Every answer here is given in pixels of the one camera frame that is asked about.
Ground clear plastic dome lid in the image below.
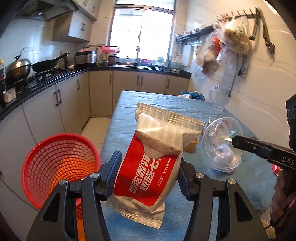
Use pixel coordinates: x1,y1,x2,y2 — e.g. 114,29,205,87
201,117,244,173

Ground red white wet wipe packet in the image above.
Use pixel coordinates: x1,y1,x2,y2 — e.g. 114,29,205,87
104,102,205,228

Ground red mesh trash basket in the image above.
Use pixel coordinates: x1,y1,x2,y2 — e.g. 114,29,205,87
21,133,102,241

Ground right human hand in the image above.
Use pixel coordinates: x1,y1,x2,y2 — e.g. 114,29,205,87
269,170,295,221

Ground clear glass pitcher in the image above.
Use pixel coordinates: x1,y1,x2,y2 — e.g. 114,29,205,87
209,85,230,112

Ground hanging plastic bags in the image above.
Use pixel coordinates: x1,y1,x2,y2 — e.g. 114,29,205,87
195,16,251,76

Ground blue plastic bag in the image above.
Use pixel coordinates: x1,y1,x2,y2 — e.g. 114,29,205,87
178,91,205,101

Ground black frying pan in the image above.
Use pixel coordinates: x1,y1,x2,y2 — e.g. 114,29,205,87
31,51,70,73

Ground steel wok with lid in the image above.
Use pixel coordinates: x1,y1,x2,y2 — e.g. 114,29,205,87
6,48,31,81

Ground silver rice cooker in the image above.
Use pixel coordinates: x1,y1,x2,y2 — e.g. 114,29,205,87
74,50,97,68

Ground pink colander basket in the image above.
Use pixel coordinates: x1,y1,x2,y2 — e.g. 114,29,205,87
100,46,120,54

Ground range hood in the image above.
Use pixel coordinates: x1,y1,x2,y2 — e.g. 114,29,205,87
17,0,78,21

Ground black wall hook rack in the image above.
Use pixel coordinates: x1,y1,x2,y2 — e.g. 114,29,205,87
217,7,275,60

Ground black wall shelf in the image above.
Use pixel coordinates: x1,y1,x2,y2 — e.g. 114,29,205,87
176,25,214,45

